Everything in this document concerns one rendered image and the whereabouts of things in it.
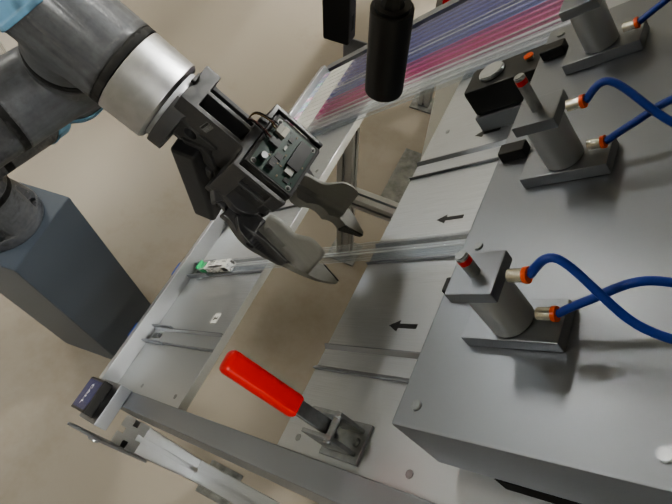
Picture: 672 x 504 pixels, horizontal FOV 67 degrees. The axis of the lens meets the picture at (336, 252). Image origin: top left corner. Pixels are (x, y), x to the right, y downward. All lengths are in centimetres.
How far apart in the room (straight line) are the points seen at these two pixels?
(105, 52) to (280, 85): 168
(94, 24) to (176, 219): 135
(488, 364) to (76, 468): 137
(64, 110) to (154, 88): 13
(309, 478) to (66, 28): 36
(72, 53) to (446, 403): 35
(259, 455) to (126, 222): 145
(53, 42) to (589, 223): 38
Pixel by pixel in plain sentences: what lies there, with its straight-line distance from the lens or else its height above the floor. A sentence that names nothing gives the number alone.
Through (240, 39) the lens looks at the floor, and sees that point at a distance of 233.
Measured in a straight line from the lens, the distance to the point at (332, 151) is 73.
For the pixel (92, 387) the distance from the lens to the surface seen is 68.
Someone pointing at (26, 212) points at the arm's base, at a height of 59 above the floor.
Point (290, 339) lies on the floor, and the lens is 149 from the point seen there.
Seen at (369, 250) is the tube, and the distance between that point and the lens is 47.
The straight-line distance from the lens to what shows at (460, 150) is 53.
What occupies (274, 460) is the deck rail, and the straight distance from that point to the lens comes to 40.
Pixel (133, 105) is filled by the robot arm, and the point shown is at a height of 111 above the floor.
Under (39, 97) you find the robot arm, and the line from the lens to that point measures 53.
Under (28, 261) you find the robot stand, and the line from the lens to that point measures 114.
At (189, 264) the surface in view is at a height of 73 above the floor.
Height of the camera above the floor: 139
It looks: 60 degrees down
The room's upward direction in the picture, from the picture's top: straight up
